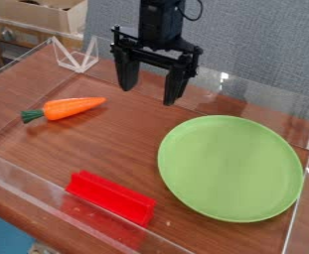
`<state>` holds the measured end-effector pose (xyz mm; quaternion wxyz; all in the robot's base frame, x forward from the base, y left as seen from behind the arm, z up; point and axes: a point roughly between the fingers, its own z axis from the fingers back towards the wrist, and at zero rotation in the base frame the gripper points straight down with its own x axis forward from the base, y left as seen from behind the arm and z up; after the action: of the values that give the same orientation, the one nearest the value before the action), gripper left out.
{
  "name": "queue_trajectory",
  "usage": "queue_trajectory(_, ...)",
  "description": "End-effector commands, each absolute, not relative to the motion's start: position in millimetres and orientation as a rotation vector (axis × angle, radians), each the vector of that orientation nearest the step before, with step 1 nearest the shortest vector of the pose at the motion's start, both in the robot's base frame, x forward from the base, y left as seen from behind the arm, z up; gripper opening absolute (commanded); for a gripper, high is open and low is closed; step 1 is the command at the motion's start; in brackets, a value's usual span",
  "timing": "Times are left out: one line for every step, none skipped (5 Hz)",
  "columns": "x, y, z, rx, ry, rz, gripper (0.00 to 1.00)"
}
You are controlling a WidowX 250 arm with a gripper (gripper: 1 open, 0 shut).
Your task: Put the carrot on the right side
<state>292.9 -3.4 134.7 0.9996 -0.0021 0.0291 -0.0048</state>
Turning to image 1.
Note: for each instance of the wooden shelf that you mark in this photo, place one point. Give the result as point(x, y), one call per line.
point(19, 37)

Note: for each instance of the clear acrylic tray walls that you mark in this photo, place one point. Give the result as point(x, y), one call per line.
point(113, 140)

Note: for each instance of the red plastic block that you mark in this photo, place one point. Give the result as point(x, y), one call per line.
point(111, 196)

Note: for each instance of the cardboard box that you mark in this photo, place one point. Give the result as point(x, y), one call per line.
point(58, 15)

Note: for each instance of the orange toy carrot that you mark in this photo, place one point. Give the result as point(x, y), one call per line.
point(62, 108)

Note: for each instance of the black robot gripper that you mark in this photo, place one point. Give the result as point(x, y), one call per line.
point(156, 43)

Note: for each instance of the green round plate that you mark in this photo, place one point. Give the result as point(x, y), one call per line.
point(229, 168)

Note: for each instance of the clear acrylic triangle bracket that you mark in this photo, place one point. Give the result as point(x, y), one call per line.
point(74, 60)

